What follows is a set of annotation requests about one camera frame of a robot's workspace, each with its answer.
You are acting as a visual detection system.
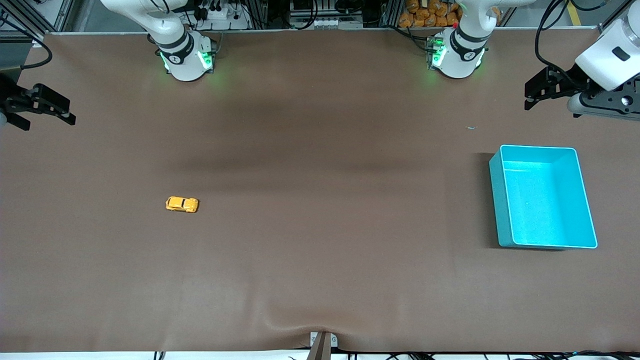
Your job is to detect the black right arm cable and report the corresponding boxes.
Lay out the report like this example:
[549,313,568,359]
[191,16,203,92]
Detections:
[0,15,53,70]

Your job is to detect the grey metal bracket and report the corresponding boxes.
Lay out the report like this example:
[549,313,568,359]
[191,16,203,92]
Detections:
[310,331,339,348]

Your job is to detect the brown table mat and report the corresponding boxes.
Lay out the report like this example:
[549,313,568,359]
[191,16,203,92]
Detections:
[0,29,640,353]

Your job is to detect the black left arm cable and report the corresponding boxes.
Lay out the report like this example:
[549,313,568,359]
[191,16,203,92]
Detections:
[535,0,583,91]

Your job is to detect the bag of orange items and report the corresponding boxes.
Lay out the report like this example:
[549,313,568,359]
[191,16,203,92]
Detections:
[398,0,463,28]

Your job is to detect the yellow beetle toy car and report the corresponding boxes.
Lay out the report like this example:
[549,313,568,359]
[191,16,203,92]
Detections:
[165,196,200,214]

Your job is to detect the white power strip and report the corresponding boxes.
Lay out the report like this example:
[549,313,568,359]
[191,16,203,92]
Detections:
[192,4,252,31]

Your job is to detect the teal plastic storage bin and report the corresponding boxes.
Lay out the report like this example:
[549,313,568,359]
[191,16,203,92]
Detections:
[489,144,599,250]

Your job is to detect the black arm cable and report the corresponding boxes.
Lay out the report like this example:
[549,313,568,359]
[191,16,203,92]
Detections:
[0,15,53,70]
[535,0,583,91]

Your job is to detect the brown slanted bar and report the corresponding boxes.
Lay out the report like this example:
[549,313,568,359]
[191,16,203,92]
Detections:
[306,333,332,360]

